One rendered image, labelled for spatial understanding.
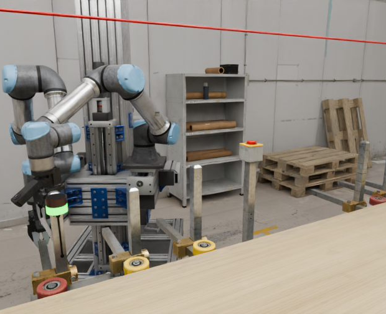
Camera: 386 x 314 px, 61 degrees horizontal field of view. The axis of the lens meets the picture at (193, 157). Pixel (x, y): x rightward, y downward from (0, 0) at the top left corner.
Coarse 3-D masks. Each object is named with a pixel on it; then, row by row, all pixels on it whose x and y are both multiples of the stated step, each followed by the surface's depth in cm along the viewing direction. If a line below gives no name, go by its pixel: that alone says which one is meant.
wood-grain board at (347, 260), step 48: (288, 240) 121; (336, 240) 121; (384, 240) 121; (96, 288) 93; (144, 288) 93; (192, 288) 93; (240, 288) 93; (288, 288) 93; (336, 288) 93; (384, 288) 93
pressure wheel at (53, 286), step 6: (42, 282) 95; (48, 282) 95; (54, 282) 95; (60, 282) 95; (66, 282) 95; (42, 288) 92; (48, 288) 93; (54, 288) 92; (60, 288) 92; (66, 288) 94; (42, 294) 90; (48, 294) 90; (54, 294) 90
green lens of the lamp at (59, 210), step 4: (48, 208) 96; (52, 208) 96; (56, 208) 96; (60, 208) 96; (64, 208) 97; (48, 212) 96; (52, 212) 96; (56, 212) 96; (60, 212) 97; (64, 212) 98
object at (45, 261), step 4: (40, 240) 130; (44, 240) 130; (40, 244) 127; (44, 244) 127; (40, 248) 124; (44, 248) 124; (40, 252) 121; (44, 252) 121; (48, 252) 121; (40, 256) 118; (44, 256) 118; (48, 256) 118; (40, 260) 117; (44, 260) 115; (48, 260) 115; (44, 264) 113; (48, 264) 113; (44, 268) 111; (48, 268) 111
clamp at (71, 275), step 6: (42, 270) 107; (48, 270) 107; (54, 270) 107; (72, 270) 108; (42, 276) 104; (48, 276) 104; (54, 276) 105; (60, 276) 106; (66, 276) 107; (72, 276) 107; (36, 282) 102; (36, 288) 103; (36, 294) 103
